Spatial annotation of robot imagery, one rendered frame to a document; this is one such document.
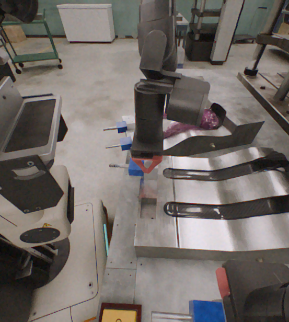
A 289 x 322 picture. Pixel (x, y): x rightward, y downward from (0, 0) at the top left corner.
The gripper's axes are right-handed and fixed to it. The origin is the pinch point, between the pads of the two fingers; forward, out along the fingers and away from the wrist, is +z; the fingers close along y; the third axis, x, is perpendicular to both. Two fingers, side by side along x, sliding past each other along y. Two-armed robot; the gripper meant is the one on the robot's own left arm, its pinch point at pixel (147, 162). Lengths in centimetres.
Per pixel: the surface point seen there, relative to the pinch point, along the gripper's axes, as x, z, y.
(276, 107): -70, 13, 60
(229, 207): -20.2, 3.8, -9.4
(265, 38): -71, -11, 107
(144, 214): -0.1, 6.5, -11.0
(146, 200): -0.4, 5.4, -8.1
